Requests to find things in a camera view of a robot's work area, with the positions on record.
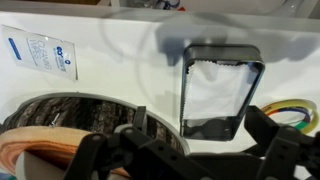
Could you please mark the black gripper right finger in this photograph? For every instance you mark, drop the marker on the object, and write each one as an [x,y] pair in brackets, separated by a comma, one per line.
[261,128]

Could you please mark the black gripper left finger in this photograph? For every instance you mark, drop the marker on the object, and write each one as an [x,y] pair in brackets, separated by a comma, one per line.
[140,119]

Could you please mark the white cleaning cloth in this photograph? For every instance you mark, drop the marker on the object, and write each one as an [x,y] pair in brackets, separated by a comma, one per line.
[216,90]

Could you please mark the small metal tray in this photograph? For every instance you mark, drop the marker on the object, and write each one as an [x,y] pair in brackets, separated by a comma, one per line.
[219,128]

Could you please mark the cleaning wipes sachet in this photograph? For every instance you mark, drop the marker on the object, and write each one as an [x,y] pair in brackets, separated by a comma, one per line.
[41,52]

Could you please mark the log print cushion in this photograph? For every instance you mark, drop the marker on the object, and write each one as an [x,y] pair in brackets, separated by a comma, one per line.
[50,128]

